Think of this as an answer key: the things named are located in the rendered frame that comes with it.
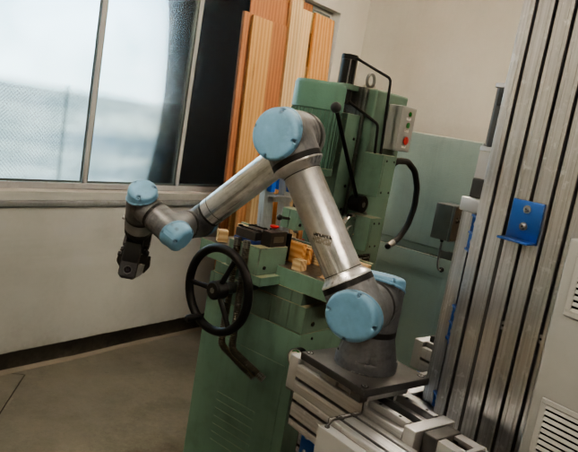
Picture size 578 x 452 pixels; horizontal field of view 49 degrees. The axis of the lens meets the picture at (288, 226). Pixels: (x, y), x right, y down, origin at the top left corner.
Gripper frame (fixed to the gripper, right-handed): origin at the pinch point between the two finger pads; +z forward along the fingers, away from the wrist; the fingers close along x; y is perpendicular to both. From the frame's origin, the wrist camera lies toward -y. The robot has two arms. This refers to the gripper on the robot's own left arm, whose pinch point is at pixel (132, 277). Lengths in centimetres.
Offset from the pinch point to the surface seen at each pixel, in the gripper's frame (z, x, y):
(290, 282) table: 6, -48, 12
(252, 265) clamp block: 3.6, -34.9, 14.7
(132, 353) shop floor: 161, 1, 64
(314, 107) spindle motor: -29, -46, 58
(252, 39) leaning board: 46, -32, 206
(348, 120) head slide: -22, -60, 64
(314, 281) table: -1, -54, 9
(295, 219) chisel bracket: 2, -48, 36
